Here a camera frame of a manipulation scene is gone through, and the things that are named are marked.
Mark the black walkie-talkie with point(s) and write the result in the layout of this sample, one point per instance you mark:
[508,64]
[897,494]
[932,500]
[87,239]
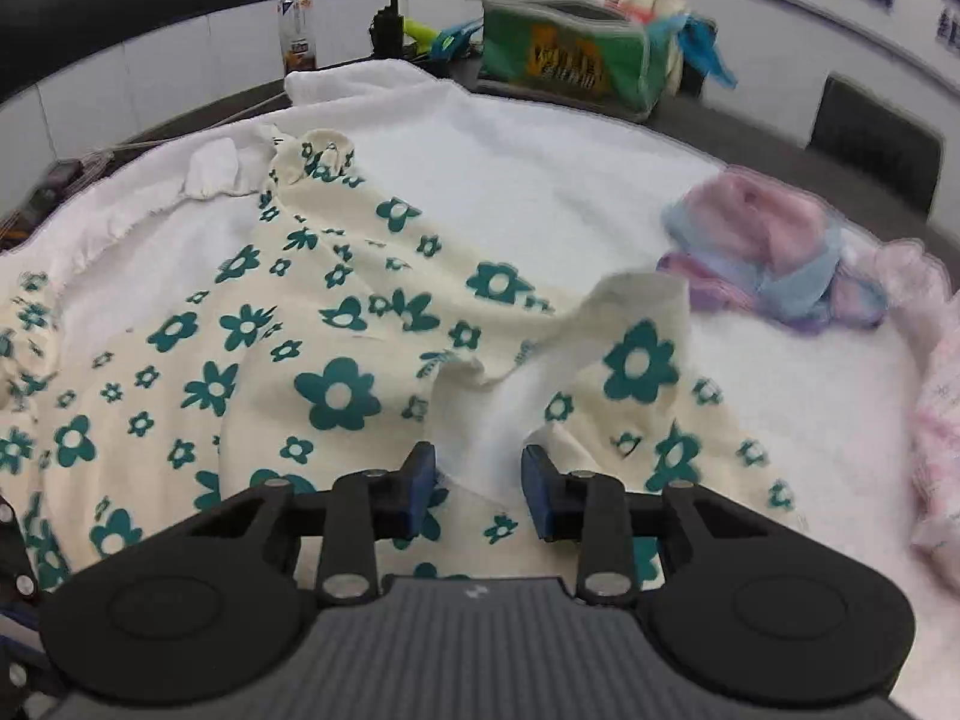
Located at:
[388,30]

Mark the cream clothes in bag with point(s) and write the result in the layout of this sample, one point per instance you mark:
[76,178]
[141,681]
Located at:
[649,4]

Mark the pastel pink blue folded garment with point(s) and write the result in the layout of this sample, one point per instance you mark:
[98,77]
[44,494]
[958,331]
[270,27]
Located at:
[757,255]

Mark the black chair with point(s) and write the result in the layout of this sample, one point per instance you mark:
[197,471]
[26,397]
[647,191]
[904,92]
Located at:
[874,142]

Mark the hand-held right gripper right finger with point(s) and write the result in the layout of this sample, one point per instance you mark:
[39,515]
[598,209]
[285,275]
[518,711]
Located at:
[534,487]

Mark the white fleece blanket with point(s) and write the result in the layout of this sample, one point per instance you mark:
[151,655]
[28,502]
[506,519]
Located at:
[525,187]

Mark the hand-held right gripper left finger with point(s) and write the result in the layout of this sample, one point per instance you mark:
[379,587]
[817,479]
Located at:
[421,480]

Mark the blue clothes hangers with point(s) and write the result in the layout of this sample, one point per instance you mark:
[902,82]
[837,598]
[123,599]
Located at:
[705,52]

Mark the cream green floral garment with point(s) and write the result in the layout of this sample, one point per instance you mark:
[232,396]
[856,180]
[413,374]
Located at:
[322,375]

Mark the yellow green plastic item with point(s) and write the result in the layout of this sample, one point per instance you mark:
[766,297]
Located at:
[420,31]

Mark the green zip storage bag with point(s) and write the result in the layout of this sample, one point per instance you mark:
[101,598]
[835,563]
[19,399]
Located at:
[562,52]

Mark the clear drink bottle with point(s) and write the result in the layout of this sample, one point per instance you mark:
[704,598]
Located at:
[298,26]

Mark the pale pink printed cloth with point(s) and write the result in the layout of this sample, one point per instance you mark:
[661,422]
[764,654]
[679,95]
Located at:
[937,420]

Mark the blue plastic item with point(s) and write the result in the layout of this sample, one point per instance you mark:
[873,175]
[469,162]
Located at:
[457,37]

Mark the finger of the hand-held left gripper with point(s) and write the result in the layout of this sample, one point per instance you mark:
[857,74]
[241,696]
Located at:
[19,547]
[22,682]

